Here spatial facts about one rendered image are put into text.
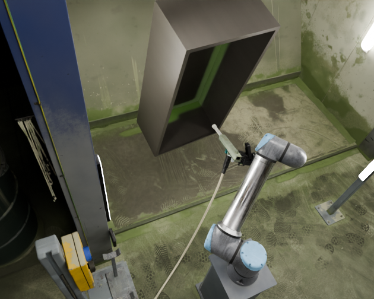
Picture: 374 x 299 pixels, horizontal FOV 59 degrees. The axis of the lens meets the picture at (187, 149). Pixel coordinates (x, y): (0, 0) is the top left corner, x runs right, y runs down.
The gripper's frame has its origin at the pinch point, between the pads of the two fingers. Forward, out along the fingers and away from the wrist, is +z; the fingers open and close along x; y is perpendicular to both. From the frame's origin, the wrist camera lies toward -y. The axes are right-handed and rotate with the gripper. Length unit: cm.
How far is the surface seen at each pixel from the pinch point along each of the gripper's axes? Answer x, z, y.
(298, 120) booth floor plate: 104, -135, 4
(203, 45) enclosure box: -20, 49, -67
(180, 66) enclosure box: -15, 56, -54
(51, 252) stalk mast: -103, 109, -15
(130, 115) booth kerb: 128, 41, 40
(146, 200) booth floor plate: 44, 31, 79
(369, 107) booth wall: 62, -172, -37
